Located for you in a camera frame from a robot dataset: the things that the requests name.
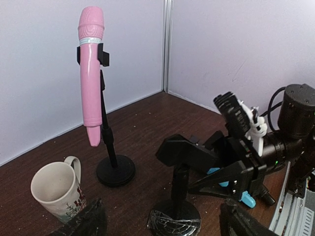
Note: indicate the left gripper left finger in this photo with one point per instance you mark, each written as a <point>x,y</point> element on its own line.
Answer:
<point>91,221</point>

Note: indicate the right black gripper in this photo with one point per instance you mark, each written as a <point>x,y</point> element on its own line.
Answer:
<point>241,168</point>

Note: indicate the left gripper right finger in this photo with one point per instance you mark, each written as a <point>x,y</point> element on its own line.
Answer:
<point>235,221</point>

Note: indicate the blue toy microphone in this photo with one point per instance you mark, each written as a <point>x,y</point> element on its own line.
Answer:
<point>246,198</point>

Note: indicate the black microphone stand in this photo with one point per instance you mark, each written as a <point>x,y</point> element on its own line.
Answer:
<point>114,170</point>

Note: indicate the taped base microphone stand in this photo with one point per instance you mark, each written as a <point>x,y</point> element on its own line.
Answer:
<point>176,216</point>

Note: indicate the pink toy microphone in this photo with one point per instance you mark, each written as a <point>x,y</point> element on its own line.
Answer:
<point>90,32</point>

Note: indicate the black toy microphone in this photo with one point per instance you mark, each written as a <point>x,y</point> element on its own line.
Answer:
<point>265,196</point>

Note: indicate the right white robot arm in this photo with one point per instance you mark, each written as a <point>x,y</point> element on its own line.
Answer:
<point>294,117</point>

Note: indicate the white ceramic mug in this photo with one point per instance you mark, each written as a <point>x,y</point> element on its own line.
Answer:
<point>57,187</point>

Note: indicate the front aluminium rail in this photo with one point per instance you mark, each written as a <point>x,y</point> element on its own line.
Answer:
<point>294,215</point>

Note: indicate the right aluminium frame post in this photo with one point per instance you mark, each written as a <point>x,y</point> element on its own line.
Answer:
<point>166,46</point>

